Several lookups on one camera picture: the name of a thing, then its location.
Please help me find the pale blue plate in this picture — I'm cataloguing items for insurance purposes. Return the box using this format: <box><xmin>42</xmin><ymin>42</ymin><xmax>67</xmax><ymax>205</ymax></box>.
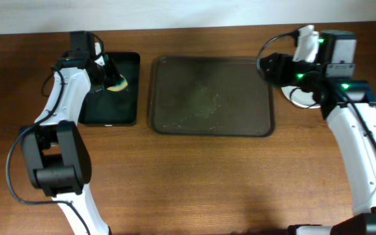
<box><xmin>281</xmin><ymin>86</ymin><xmax>321</xmax><ymax>109</ymax></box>

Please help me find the green and yellow sponge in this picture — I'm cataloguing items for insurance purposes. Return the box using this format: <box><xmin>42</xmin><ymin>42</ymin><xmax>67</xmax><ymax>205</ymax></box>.
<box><xmin>106</xmin><ymin>75</ymin><xmax>128</xmax><ymax>92</ymax></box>

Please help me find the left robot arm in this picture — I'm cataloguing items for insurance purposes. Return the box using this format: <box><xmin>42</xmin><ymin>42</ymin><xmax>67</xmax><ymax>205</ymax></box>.
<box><xmin>14</xmin><ymin>31</ymin><xmax>127</xmax><ymax>234</ymax></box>

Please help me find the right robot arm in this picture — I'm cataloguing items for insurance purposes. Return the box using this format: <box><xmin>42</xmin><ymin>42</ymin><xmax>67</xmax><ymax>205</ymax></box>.
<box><xmin>256</xmin><ymin>25</ymin><xmax>376</xmax><ymax>235</ymax></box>

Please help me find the black rectangular sponge tray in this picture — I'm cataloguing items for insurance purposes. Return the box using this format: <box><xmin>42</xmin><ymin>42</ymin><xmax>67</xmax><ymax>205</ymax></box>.
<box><xmin>78</xmin><ymin>52</ymin><xmax>140</xmax><ymax>126</ymax></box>

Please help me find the brown serving tray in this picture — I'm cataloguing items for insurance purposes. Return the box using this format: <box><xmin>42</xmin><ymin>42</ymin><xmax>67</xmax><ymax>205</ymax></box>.
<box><xmin>149</xmin><ymin>55</ymin><xmax>275</xmax><ymax>138</ymax></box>

